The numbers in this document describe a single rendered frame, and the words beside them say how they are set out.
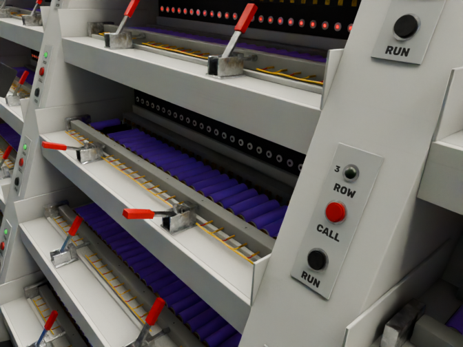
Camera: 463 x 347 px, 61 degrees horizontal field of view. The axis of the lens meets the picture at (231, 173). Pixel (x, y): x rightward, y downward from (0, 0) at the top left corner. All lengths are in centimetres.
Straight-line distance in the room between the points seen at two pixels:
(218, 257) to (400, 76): 26
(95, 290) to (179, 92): 36
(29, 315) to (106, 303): 32
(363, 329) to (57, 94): 70
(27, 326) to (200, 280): 56
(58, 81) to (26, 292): 46
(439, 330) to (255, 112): 25
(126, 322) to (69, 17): 56
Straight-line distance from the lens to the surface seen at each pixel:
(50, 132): 87
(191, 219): 50
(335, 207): 33
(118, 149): 68
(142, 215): 46
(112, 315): 65
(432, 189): 32
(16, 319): 97
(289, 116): 38
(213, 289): 43
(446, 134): 32
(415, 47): 33
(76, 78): 87
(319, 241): 34
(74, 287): 72
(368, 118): 33
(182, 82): 50
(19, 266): 98
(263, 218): 49
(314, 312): 35
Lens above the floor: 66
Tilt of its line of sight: 10 degrees down
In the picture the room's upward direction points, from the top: 18 degrees clockwise
